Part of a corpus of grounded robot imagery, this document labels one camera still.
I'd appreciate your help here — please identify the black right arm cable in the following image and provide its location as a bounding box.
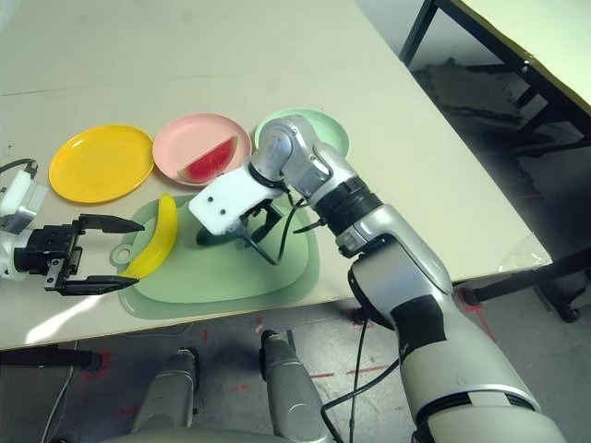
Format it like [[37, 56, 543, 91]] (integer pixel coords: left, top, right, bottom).
[[235, 193, 403, 443]]

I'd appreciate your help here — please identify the black table leg with caster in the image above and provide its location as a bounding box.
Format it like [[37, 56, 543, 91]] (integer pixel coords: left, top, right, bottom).
[[0, 348, 103, 373], [454, 257, 591, 324]]

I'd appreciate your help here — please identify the mint green plastic plate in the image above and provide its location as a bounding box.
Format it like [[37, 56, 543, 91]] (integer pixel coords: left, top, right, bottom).
[[253, 107, 351, 162]]

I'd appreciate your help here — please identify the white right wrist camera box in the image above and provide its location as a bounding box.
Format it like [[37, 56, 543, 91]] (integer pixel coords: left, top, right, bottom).
[[187, 166, 287, 234]]

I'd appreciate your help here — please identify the grey right robot leg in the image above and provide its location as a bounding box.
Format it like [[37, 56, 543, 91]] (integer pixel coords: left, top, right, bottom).
[[260, 329, 330, 443]]

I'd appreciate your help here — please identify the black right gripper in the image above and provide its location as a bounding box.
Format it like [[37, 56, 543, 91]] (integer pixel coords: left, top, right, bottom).
[[240, 205, 283, 244]]

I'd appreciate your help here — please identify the grey left robot leg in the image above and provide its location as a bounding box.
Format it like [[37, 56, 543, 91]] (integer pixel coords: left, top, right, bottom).
[[131, 348, 199, 435]]

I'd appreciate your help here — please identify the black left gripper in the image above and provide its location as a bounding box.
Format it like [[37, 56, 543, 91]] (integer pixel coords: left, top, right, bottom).
[[13, 212, 146, 296]]

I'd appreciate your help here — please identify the red toy watermelon slice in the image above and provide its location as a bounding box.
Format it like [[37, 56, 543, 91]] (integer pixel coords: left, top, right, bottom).
[[177, 134, 239, 182]]

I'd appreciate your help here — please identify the grey robot torso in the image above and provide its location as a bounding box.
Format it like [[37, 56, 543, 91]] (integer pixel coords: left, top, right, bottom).
[[99, 426, 278, 443]]

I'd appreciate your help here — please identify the grey robot leg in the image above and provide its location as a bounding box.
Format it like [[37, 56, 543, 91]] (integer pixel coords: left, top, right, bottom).
[[131, 348, 199, 435], [260, 329, 330, 443]]

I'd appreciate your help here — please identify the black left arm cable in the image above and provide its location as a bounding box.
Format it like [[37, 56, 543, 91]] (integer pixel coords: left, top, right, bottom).
[[0, 159, 39, 177]]

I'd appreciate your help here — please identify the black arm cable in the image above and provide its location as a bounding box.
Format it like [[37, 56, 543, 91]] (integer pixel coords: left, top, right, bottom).
[[0, 159, 39, 177], [235, 193, 403, 443]]

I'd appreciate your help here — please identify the yellow plastic plate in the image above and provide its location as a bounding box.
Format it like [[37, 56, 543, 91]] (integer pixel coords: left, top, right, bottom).
[[48, 123, 155, 205]]

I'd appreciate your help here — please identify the pink plastic plate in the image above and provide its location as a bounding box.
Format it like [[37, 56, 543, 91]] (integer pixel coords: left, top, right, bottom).
[[151, 113, 253, 188]]

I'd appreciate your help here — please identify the green silicone cutting mat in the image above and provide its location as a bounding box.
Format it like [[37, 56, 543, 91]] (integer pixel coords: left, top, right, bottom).
[[110, 193, 321, 320]]

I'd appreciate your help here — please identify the thin white floor cable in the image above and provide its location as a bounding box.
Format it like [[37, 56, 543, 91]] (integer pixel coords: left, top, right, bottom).
[[43, 368, 78, 443]]

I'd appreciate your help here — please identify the black framed side table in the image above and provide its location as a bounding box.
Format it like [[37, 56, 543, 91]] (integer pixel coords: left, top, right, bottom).
[[399, 0, 591, 153]]

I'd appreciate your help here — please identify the yellow toy banana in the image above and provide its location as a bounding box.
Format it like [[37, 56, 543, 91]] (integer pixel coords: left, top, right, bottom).
[[120, 193, 179, 280]]

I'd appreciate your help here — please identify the dark green toy avocado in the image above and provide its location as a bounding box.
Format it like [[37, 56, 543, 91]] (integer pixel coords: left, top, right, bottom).
[[195, 225, 223, 247]]

